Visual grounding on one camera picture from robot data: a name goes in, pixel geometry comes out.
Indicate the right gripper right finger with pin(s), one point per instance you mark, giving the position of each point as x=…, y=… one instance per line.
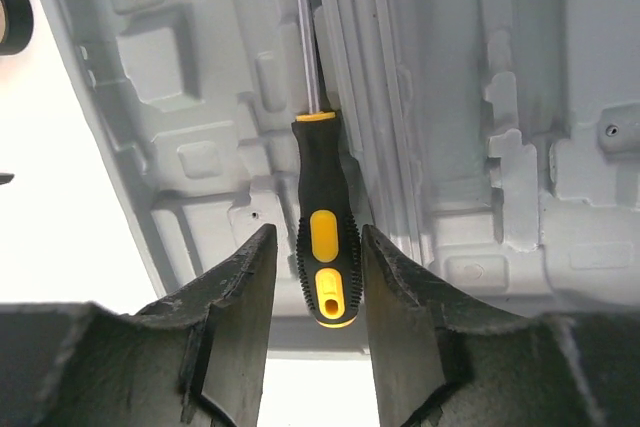
x=443, y=358

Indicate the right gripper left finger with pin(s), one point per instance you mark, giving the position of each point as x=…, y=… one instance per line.
x=195, y=357

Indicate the black yellow screwdriver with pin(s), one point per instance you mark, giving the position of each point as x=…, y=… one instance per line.
x=328, y=243

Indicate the grey plastic tool case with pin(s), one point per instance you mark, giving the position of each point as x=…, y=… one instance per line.
x=495, y=142

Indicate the black electrical tape roll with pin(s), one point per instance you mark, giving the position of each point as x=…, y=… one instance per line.
x=17, y=24

